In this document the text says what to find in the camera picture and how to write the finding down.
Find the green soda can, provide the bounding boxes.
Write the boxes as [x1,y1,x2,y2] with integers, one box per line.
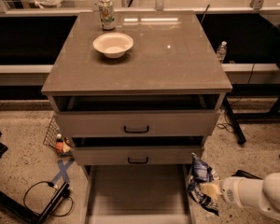
[98,0,115,31]

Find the black power strip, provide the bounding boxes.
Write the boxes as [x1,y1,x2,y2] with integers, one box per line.
[36,182,69,224]

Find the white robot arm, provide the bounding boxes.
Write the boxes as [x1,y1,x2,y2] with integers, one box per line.
[201,173,280,221]

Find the grey drawer cabinet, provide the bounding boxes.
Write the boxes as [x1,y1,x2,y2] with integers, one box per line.
[41,10,233,224]

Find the drawer with black handle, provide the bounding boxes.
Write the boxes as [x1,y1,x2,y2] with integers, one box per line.
[55,111,219,137]
[72,146,202,165]

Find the white paper bowl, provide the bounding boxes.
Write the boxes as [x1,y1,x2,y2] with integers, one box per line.
[92,33,133,59]

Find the middle drawer with black handle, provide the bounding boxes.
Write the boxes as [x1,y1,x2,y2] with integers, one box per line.
[72,146,202,165]

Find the top drawer with black handle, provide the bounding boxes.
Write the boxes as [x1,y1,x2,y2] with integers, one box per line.
[55,111,219,137]

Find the blue chip bag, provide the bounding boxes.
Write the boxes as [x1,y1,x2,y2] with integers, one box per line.
[187,153,218,216]

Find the black office chair base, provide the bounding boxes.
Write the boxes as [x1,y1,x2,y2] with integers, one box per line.
[234,154,280,179]

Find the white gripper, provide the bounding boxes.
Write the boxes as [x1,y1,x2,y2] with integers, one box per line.
[200,176,240,206]

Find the black cable loop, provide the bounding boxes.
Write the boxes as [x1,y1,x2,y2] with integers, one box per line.
[22,180,75,217]

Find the open bottom drawer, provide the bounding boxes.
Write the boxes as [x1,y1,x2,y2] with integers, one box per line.
[81,164,196,224]

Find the orange bottle in basket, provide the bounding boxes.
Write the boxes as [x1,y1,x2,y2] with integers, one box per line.
[55,133,63,153]

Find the wire basket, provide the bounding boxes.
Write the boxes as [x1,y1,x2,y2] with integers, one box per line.
[43,118,72,157]

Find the clear water bottle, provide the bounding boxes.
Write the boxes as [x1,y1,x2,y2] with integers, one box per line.
[217,41,227,63]

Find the black table leg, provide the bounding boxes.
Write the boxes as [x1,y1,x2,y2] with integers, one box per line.
[222,97,246,146]

